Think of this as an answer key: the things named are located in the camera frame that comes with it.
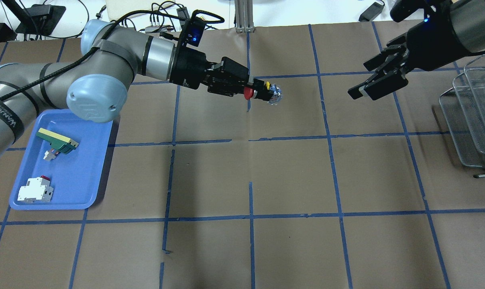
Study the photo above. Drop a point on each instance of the green yellow terminal block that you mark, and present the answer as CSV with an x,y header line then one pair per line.
x,y
60,144

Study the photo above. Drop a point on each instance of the small grey connector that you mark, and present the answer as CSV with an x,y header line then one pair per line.
x,y
50,155

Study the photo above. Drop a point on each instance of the black power adapter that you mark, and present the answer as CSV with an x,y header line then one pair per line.
x,y
371,12

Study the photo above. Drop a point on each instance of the red emergency stop button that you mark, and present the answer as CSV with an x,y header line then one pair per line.
x,y
272,94

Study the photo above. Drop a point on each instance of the blue plastic tray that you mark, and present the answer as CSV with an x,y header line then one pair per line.
x,y
75,177

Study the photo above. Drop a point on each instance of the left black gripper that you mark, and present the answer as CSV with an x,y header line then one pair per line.
x,y
191,67

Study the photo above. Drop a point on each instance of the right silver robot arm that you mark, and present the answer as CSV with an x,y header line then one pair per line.
x,y
466,16

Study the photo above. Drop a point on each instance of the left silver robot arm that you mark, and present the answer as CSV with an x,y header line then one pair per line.
x,y
95,87

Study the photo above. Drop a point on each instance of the aluminium frame post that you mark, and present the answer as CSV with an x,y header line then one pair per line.
x,y
244,16

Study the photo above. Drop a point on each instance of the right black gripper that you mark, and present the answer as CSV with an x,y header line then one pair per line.
x,y
429,40

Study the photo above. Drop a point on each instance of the black camera stand base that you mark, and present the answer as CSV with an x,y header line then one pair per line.
x,y
39,19

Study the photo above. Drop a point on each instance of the white circuit breaker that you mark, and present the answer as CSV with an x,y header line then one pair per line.
x,y
36,189

